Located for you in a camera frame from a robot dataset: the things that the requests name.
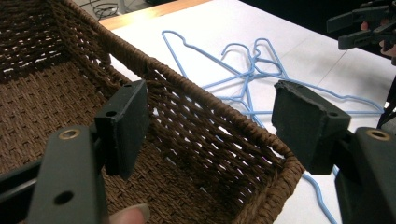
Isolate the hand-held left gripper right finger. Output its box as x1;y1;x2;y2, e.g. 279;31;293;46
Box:
271;79;396;224

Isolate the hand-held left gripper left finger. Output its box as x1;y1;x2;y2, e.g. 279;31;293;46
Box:
26;79;150;224

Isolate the blue wire clothes hanger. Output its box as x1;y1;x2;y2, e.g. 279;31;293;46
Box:
161;30;260;82
214;42;339;224
218;37;386;117

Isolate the brown woven wicker basket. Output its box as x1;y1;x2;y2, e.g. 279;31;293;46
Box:
0;0;305;224

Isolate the black cable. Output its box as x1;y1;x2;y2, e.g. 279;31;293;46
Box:
79;0;121;21

